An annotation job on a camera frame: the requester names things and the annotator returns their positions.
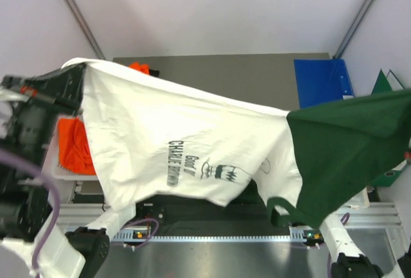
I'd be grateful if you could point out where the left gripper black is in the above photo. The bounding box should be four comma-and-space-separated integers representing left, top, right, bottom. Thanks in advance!
0, 56, 88, 171

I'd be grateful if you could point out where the white green raglan t-shirt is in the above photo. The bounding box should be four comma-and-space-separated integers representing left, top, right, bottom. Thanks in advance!
69, 58, 410, 228

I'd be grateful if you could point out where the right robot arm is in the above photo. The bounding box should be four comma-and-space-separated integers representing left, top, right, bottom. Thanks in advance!
319, 189, 410, 277

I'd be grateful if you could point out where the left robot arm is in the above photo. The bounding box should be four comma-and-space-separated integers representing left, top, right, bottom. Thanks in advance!
1, 63, 146, 277

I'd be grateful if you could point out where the crumpled orange t-shirt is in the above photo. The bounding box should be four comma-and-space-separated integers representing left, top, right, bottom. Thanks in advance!
57, 117, 96, 176

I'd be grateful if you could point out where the white plastic basket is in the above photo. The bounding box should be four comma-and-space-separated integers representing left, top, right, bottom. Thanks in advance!
43, 135, 98, 181

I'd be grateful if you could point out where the folded orange t-shirt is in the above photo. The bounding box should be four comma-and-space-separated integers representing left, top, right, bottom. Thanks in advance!
129, 62, 150, 75

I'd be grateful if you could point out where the blue plastic folder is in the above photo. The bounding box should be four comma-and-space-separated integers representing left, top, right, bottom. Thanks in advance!
293, 59, 354, 109

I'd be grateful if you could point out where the translucent plastic sleeve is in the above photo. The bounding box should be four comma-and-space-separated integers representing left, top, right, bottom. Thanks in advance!
344, 188, 370, 209

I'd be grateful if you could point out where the green lever arch binder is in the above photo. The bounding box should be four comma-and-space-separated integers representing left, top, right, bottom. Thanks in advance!
371, 70, 409, 187

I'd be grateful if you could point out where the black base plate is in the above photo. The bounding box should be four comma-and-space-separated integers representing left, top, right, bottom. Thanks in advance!
135, 195, 289, 235

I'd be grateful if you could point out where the perforated cable duct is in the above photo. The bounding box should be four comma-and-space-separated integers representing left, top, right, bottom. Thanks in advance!
112, 227, 324, 246

